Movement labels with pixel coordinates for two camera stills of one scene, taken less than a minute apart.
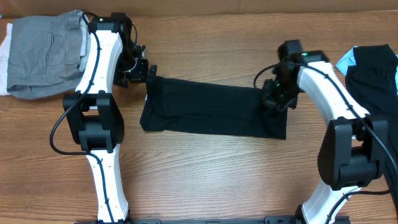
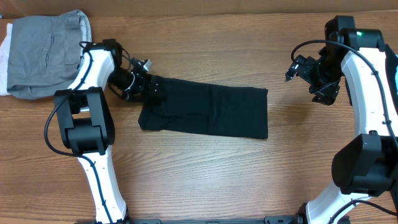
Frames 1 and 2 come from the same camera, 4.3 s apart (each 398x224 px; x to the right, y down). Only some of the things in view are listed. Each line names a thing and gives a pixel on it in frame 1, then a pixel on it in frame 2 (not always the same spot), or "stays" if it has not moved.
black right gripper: x=271 y=102 to x=328 y=92
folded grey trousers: x=48 y=54 stays
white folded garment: x=4 y=57 stays
